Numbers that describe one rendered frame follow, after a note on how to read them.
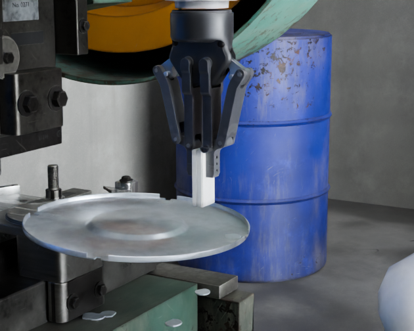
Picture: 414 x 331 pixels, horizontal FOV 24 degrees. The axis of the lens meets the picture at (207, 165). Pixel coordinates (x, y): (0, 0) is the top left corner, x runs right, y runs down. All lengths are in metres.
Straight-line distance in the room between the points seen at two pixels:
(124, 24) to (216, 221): 0.47
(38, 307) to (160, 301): 0.19
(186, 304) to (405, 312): 0.56
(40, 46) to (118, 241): 0.32
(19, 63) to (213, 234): 0.35
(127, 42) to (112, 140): 2.04
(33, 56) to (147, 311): 0.38
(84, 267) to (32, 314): 0.09
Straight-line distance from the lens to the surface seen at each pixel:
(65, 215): 1.28
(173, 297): 1.39
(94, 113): 3.52
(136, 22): 1.59
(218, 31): 1.11
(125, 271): 1.44
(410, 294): 0.93
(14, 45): 1.28
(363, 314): 3.21
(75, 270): 1.28
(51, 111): 1.31
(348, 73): 4.63
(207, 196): 1.16
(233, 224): 1.25
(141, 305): 1.36
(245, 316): 1.47
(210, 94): 1.13
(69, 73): 1.63
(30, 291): 1.27
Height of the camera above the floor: 1.11
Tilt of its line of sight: 12 degrees down
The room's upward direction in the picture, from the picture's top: straight up
